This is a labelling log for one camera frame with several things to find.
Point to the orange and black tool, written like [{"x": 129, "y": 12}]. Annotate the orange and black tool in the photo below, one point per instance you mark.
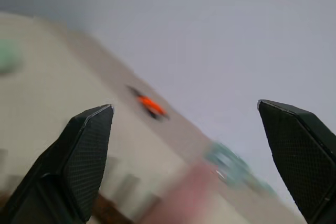
[{"x": 151, "y": 104}]

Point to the pink plate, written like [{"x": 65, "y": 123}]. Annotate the pink plate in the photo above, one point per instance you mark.
[{"x": 194, "y": 195}]

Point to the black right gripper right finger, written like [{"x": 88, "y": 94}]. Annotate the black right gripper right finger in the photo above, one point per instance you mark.
[{"x": 299, "y": 155}]

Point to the green plate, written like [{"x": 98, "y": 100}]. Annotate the green plate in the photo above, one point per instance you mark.
[{"x": 8, "y": 56}]

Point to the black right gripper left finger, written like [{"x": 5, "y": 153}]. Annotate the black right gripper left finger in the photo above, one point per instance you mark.
[{"x": 78, "y": 161}]

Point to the blue plate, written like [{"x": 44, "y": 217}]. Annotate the blue plate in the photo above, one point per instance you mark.
[{"x": 233, "y": 166}]

